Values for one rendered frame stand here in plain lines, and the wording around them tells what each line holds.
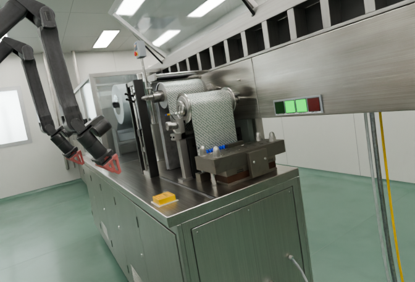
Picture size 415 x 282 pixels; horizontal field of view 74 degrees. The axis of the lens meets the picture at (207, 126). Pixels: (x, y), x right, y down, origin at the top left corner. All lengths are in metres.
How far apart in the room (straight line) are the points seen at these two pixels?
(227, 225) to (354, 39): 0.80
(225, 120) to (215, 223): 0.52
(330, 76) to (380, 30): 0.21
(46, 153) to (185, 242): 5.83
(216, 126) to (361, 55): 0.68
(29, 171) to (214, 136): 5.69
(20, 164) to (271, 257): 5.94
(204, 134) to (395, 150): 2.73
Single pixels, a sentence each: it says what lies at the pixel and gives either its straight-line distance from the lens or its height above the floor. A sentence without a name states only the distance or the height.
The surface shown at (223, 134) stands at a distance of 1.37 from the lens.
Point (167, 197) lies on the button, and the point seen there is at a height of 0.92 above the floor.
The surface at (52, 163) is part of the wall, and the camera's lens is 6.74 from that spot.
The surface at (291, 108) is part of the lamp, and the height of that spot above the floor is 1.18.
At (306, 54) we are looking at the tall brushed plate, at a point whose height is 1.38.
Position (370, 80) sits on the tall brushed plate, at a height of 1.25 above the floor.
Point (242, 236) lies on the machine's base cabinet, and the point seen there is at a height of 0.71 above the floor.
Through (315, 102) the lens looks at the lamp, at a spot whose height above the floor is 1.19.
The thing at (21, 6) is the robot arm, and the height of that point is 1.66.
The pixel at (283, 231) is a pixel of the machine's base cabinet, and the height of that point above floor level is 0.65.
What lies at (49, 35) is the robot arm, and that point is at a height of 1.57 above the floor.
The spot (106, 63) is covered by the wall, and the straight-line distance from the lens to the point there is 6.99.
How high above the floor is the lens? 1.26
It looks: 5 degrees down
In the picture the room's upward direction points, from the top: 9 degrees counter-clockwise
